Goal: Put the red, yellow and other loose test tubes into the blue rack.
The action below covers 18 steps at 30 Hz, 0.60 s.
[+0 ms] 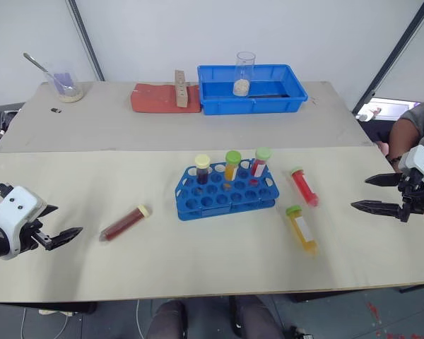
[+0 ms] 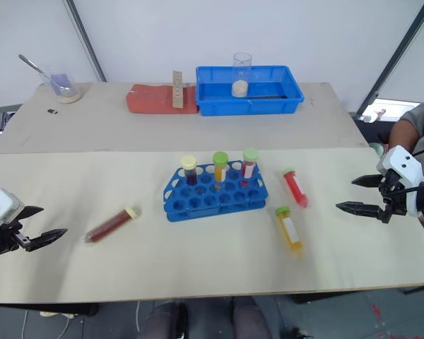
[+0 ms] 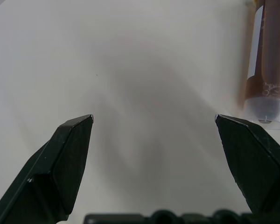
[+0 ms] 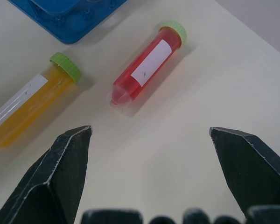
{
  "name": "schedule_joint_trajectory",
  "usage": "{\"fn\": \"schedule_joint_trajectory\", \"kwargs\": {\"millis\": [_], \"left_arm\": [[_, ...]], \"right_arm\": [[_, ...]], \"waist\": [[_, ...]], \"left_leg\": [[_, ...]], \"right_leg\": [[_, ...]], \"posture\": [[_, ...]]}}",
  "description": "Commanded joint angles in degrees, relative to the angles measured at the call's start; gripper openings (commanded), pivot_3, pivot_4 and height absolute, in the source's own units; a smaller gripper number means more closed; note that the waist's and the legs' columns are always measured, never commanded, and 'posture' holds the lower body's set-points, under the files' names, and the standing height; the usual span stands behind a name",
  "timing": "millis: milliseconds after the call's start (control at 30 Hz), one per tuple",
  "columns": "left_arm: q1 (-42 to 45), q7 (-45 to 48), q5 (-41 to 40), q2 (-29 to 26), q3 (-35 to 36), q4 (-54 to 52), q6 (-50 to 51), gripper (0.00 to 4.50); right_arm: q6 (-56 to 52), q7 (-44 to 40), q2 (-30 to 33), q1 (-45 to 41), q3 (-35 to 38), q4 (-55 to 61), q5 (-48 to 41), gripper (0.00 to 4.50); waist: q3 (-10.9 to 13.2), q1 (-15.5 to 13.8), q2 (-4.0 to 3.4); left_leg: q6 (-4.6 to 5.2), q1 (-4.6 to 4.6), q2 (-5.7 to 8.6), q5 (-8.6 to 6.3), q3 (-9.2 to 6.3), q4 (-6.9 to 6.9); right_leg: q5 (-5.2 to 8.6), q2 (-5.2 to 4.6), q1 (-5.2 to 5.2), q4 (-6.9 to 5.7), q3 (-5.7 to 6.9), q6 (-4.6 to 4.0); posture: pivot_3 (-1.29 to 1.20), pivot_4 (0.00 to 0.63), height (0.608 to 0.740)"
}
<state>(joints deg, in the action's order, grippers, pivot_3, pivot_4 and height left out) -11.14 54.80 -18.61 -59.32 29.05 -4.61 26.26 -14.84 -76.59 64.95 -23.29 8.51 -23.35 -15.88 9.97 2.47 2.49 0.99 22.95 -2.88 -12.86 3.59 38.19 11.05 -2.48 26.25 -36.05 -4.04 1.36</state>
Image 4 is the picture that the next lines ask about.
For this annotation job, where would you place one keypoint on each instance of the orange liquid tube green cap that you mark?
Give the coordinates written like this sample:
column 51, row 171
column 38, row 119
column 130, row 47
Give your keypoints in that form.
column 32, row 100

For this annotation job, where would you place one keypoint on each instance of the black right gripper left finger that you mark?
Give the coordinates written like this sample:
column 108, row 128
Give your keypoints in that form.
column 60, row 172

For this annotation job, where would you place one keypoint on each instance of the blue plastic tube rack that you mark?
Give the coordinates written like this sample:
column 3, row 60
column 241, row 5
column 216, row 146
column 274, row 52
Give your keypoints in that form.
column 67, row 18

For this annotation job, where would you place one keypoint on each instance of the red liquid tube green cap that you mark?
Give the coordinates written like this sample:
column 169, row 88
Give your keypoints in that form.
column 145, row 67

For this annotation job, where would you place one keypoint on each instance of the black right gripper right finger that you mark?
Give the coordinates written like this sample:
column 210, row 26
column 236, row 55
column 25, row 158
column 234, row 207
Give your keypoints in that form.
column 252, row 168

